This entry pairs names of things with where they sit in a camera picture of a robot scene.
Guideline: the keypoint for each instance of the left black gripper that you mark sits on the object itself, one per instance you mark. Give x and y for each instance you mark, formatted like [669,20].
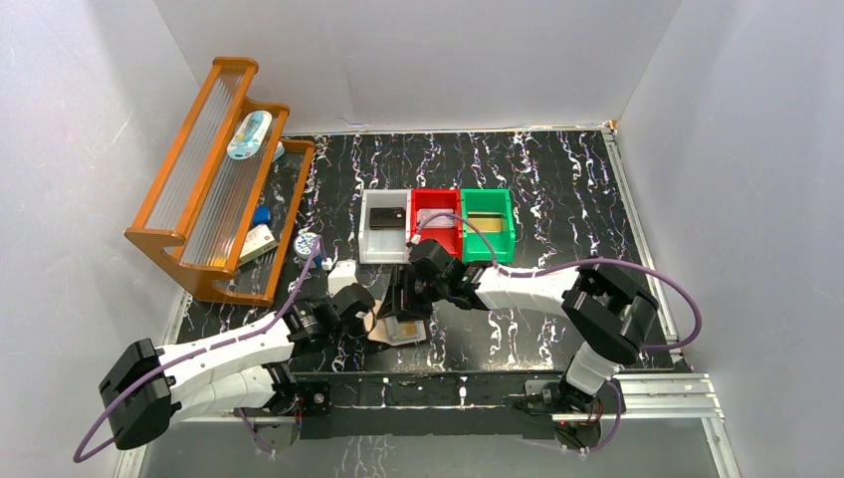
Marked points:
[368,323]

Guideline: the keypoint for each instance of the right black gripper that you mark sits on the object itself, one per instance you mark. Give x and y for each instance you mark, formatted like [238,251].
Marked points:
[401,278]

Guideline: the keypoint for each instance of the gold card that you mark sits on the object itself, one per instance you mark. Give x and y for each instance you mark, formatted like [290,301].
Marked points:
[409,331]
[487,222]

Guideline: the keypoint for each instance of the beige leather card holder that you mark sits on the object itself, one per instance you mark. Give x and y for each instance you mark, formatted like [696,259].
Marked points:
[381,331]

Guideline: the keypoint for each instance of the white plastic bin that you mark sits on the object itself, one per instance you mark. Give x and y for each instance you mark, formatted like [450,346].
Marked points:
[383,246]

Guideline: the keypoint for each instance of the red plastic bin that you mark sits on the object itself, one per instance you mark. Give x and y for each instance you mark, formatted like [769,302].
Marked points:
[444,229]

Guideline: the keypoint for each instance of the green plastic bin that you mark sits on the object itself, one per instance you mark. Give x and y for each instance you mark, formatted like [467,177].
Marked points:
[503,243]

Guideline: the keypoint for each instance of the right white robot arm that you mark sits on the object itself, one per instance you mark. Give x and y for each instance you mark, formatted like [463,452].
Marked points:
[612,313]

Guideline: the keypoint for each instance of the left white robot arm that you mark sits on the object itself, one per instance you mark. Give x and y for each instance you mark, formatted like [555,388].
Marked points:
[151,388]

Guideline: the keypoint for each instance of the black card in white bin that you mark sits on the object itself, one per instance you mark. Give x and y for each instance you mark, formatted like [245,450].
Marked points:
[386,218]

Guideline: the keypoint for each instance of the silver card in red bin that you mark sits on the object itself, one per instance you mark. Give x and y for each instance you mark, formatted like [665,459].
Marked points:
[435,216]

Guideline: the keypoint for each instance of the gold card in green bin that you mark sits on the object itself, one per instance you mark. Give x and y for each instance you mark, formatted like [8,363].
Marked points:
[487,222]

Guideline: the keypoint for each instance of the blue white round tin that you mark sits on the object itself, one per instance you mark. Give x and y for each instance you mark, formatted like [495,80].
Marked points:
[308,246]

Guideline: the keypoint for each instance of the white red small box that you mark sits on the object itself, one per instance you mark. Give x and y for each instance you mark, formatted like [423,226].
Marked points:
[259,241]

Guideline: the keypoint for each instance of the blue bottle cap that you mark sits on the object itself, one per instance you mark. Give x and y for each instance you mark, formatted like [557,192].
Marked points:
[262,216]

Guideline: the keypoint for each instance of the wooden three-tier shelf rack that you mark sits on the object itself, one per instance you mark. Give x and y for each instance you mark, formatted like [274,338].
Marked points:
[195,217]

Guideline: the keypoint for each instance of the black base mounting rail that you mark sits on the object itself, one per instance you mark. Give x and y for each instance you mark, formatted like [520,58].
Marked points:
[534,404]

